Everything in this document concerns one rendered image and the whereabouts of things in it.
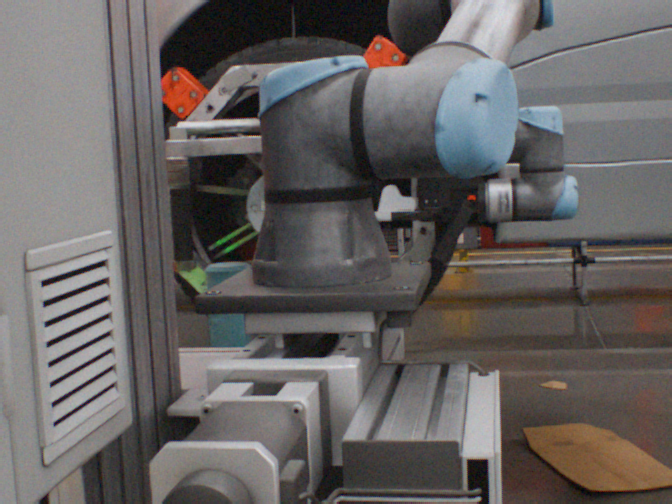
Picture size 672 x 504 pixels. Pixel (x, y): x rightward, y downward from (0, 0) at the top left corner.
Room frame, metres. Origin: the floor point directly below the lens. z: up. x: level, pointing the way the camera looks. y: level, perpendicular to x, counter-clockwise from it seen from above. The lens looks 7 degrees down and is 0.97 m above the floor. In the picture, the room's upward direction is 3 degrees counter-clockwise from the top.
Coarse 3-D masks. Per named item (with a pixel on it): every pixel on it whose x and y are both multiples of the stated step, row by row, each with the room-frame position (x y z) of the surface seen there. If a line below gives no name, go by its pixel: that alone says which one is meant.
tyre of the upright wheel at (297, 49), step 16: (256, 48) 2.06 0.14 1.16; (272, 48) 2.05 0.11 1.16; (288, 48) 2.04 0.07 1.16; (304, 48) 2.04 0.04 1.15; (320, 48) 2.03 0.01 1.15; (336, 48) 2.03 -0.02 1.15; (352, 48) 2.03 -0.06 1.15; (224, 64) 2.06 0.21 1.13; (240, 64) 2.06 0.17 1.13; (256, 64) 2.05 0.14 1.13; (208, 80) 2.07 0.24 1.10; (448, 224) 2.00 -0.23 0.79; (176, 272) 2.08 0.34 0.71; (432, 272) 2.00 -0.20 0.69; (192, 288) 2.08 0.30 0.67; (432, 288) 2.01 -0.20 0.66
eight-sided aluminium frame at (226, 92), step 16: (272, 64) 1.96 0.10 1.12; (288, 64) 1.96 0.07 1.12; (224, 80) 1.98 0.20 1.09; (240, 80) 1.97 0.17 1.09; (256, 80) 1.97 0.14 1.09; (208, 96) 1.98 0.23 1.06; (224, 96) 1.98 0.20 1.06; (192, 112) 1.99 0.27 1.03; (208, 112) 1.98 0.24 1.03; (224, 112) 2.03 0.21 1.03; (416, 192) 1.92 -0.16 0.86; (416, 224) 1.92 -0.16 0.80; (432, 224) 1.92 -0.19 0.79; (416, 240) 1.92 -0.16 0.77; (432, 240) 1.92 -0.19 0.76; (416, 256) 1.92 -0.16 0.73; (192, 272) 1.99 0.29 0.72
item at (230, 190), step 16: (240, 96) 2.06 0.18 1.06; (256, 96) 2.11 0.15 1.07; (240, 112) 2.17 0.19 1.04; (208, 160) 2.17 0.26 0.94; (256, 160) 2.08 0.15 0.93; (208, 176) 2.20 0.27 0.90; (192, 192) 2.09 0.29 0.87; (208, 192) 2.09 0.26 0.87; (224, 192) 2.09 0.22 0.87; (240, 192) 2.08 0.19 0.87; (192, 208) 2.08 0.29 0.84; (208, 208) 2.21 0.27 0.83; (192, 224) 2.08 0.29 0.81; (208, 224) 2.18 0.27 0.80; (224, 224) 2.30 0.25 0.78; (208, 240) 2.13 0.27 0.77; (224, 240) 2.09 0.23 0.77; (240, 240) 2.08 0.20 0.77; (208, 256) 2.08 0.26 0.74; (224, 256) 2.18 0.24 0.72; (240, 256) 2.28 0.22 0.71
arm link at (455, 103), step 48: (480, 0) 1.22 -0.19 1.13; (528, 0) 1.29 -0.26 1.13; (432, 48) 1.06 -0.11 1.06; (480, 48) 1.06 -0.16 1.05; (384, 96) 0.99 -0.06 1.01; (432, 96) 0.97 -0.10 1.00; (480, 96) 0.96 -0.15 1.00; (384, 144) 0.99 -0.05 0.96; (432, 144) 0.97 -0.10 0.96; (480, 144) 0.96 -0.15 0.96
